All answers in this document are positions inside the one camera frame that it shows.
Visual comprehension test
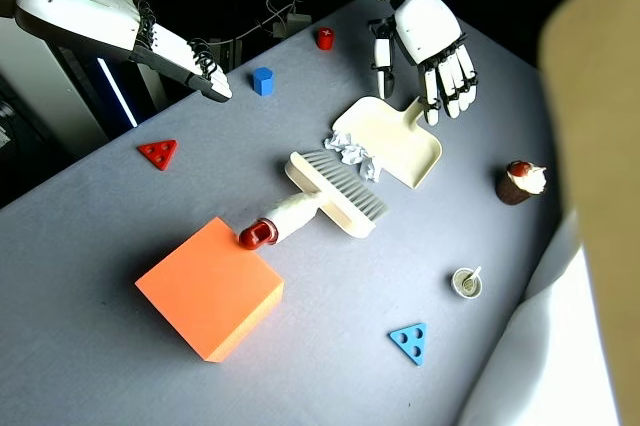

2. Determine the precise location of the tan board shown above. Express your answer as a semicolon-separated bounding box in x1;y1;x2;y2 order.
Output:
538;0;640;426

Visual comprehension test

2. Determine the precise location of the white paper ball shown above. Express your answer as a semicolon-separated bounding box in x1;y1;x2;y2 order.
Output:
339;142;372;167
357;158;384;183
323;129;354;153

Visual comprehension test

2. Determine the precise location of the grey table cloth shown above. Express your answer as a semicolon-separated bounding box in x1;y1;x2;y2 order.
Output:
0;0;584;426

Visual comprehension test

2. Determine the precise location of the white frame post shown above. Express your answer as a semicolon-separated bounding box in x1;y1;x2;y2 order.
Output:
38;0;140;130

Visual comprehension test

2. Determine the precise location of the toy cupcake brown wrapper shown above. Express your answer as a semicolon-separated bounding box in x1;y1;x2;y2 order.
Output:
495;160;548;206

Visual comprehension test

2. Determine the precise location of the red triangle block with holes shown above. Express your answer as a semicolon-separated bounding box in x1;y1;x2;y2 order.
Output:
137;139;179;172

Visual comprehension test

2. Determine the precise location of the small white spoon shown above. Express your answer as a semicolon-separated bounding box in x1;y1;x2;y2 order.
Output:
462;265;484;292

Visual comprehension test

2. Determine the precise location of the small toy bowl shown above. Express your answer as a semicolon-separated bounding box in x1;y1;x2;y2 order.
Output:
452;267;485;300

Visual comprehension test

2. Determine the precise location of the blue hexagonal block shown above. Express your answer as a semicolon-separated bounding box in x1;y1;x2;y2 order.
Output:
252;66;276;96

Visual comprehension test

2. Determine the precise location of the cream plastic dustpan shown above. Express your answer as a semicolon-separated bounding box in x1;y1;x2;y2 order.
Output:
332;95;444;191

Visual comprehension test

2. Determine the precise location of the large orange block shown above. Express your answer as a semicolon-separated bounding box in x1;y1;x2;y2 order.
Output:
134;217;285;364

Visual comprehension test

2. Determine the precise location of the cream hand broom red-tipped handle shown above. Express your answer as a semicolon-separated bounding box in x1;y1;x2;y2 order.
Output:
238;148;390;251

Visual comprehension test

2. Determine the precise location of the white sheet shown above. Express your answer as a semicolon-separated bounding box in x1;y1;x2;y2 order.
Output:
457;210;624;426

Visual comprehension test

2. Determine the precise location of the blue triangle block with holes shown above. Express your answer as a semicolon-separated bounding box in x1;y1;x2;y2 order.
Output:
388;322;429;368

